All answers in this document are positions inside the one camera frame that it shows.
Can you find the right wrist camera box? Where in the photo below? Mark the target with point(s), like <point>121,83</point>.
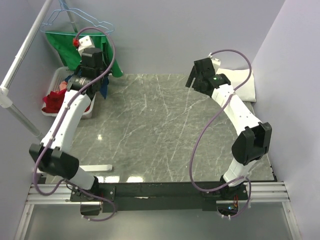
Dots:
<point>215,61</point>

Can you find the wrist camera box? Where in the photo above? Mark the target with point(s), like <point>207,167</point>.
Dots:
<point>215,61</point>
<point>83,43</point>

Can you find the folded white t shirt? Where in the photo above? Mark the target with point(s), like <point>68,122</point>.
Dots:
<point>246,92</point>

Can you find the dark red garment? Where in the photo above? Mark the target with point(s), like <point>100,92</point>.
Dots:
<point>65,100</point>

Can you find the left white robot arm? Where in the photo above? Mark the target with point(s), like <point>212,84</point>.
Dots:
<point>51,155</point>

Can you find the pink garment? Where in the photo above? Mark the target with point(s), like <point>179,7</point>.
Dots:
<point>63,86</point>

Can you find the light blue wire hanger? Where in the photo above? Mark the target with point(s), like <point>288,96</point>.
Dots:
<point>67,20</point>

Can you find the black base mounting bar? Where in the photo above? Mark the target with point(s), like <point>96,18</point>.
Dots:
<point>153,196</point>

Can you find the white rack foot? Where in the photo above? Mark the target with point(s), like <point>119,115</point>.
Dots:
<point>97,168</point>

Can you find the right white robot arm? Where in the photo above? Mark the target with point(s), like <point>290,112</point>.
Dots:
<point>230,89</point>

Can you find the aluminium rail frame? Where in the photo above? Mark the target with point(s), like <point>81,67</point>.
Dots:
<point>262,192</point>

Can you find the white clothes rack pole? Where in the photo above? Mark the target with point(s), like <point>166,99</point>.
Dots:
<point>27,65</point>

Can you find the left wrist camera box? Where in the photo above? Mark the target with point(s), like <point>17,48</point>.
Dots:
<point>83,43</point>

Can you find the green hanging cloth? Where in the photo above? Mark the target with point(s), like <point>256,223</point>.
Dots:
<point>70,56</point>

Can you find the blue mickey t shirt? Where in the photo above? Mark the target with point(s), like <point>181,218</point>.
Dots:
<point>103,86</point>

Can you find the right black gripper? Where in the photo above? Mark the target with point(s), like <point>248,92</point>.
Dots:
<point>193,75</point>

